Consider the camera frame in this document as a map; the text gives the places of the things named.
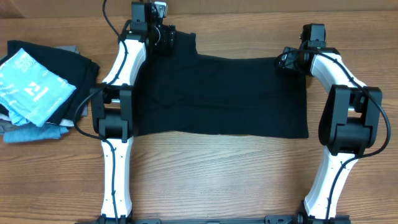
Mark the black t-shirt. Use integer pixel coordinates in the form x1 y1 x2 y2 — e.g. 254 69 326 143
135 32 308 139

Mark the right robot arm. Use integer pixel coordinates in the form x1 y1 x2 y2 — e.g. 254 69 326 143
278 23 391 223

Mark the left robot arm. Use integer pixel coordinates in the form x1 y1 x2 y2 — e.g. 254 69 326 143
90 1 176 223

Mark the folded black shirt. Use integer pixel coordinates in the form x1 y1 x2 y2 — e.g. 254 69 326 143
1 40 100 124

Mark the folded light blue printed shirt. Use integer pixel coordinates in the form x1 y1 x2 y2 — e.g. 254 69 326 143
1 49 76 127

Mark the folded blue heather shirt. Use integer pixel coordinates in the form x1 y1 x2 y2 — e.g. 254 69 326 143
3 124 69 143

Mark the folded white grey garment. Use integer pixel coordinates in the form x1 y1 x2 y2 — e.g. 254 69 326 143
1 114 73 138

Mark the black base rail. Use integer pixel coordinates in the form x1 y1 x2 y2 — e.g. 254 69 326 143
84 213 351 224

